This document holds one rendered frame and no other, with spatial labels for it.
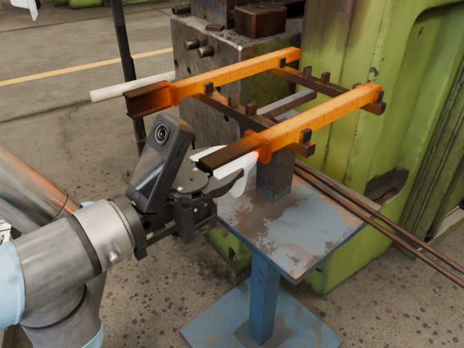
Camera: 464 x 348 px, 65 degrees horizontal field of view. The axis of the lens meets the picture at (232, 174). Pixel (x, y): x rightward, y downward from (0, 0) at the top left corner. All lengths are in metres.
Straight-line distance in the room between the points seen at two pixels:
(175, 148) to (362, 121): 0.67
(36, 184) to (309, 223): 0.53
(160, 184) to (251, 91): 0.65
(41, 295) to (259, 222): 0.49
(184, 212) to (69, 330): 0.18
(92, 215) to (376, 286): 1.31
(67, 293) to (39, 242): 0.06
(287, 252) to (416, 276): 1.01
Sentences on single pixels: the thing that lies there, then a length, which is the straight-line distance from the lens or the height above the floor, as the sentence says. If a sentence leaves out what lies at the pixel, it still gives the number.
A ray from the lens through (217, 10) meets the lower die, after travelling 1.13.
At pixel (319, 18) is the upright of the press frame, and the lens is 1.02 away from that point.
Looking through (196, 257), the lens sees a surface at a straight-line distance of 1.58.
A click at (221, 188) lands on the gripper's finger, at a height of 0.92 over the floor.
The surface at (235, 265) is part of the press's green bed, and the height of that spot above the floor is 0.05.
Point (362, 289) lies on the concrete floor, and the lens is 1.56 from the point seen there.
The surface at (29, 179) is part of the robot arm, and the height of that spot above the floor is 0.93.
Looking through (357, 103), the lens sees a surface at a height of 0.92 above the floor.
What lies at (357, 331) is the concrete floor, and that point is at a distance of 1.46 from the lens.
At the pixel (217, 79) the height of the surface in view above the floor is 0.92.
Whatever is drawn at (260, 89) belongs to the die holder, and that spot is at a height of 0.78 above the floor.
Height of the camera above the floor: 1.21
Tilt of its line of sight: 37 degrees down
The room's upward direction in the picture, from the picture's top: straight up
